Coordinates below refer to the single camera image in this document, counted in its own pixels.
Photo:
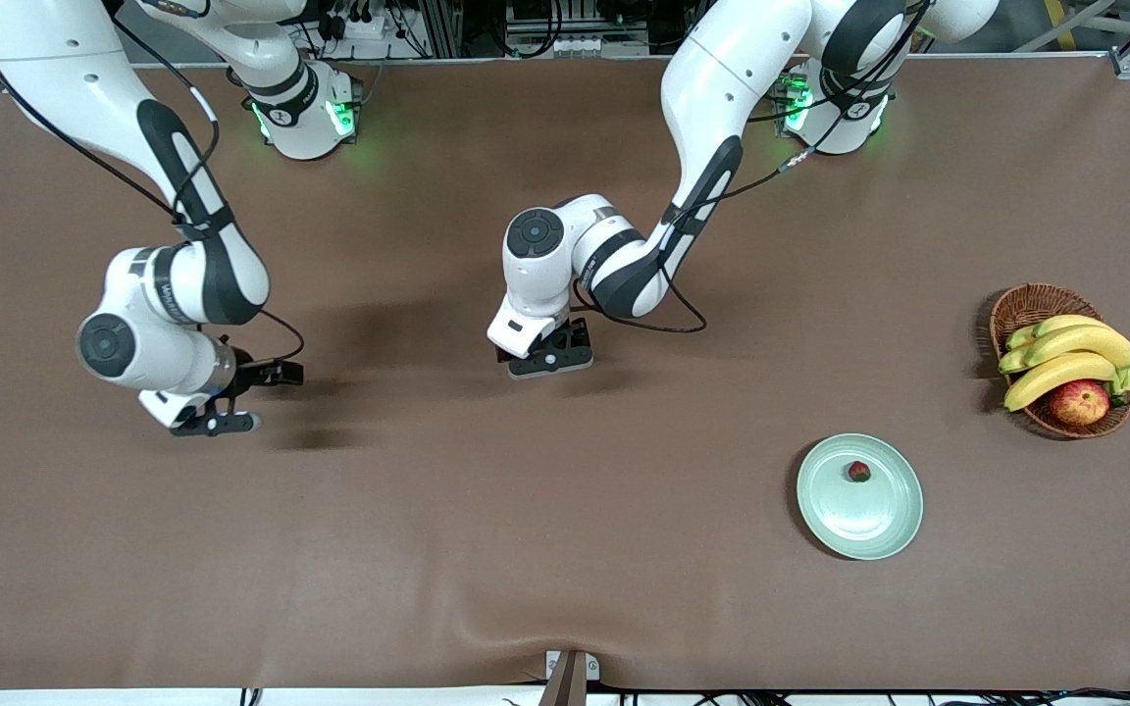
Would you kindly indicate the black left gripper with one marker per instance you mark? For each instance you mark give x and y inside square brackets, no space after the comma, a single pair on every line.
[502,355]

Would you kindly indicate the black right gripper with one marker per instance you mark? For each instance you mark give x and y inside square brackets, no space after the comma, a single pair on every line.
[249,378]

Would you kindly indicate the red strawberry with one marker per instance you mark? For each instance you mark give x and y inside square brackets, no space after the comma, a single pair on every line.
[859,472]

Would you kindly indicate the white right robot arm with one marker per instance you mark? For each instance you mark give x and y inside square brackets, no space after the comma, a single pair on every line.
[182,284]

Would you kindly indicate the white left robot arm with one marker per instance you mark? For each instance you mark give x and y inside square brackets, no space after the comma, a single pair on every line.
[722,78]

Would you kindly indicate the pale green round plate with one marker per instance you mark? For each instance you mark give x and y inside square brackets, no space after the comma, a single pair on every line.
[840,520]

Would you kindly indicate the brown table cover mat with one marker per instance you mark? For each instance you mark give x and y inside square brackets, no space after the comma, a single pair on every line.
[428,539]

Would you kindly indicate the small white connector strip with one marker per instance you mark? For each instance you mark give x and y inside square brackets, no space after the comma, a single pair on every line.
[585,45]

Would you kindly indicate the white power strip with plugs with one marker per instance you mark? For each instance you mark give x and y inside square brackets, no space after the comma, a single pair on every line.
[359,25]

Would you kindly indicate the small greenish yellow banana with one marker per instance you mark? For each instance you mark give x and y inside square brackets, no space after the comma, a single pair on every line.
[1021,336]

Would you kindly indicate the brown wicker basket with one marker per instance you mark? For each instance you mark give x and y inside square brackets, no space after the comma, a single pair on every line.
[1026,304]

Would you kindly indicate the red apple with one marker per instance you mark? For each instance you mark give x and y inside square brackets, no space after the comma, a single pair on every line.
[1080,403]

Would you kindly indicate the large yellow banana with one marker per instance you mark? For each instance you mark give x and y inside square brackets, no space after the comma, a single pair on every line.
[1085,341]

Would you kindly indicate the metal table clamp bracket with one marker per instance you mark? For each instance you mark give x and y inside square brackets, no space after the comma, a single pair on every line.
[592,669]

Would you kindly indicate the metal corner bracket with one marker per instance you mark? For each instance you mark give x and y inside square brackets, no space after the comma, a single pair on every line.
[1128,65]

